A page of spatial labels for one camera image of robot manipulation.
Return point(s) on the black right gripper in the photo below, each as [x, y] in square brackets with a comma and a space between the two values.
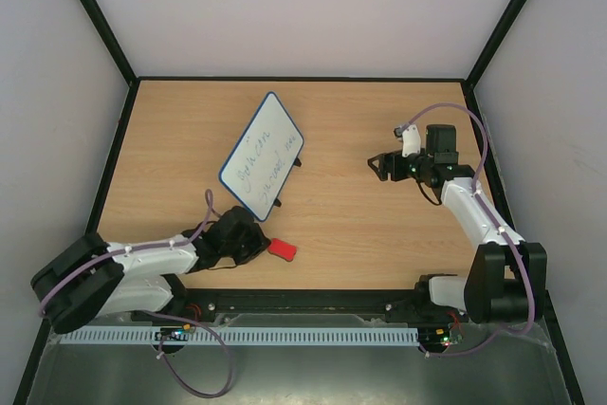
[393, 166]

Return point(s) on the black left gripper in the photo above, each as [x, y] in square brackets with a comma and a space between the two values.
[260, 244]

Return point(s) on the red whiteboard eraser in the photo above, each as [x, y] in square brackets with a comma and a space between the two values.
[282, 250]

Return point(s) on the small blue-framed whiteboard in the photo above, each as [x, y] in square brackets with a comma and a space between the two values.
[259, 164]

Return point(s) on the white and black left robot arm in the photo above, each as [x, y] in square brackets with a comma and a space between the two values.
[93, 278]

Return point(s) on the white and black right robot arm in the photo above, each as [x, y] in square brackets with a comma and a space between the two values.
[506, 280]

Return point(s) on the left controller circuit board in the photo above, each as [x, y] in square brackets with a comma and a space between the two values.
[181, 333]

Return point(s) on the controller circuit board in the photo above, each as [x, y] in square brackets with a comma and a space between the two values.
[438, 340]
[181, 333]

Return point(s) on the right controller circuit board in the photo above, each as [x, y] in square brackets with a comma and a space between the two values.
[438, 340]

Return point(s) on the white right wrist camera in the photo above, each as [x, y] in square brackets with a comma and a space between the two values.
[410, 139]

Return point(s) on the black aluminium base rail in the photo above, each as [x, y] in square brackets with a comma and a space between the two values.
[410, 306]

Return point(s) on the light blue slotted cable duct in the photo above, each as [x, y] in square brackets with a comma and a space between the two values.
[249, 336]

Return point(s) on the black enclosure frame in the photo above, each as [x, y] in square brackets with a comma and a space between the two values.
[468, 84]

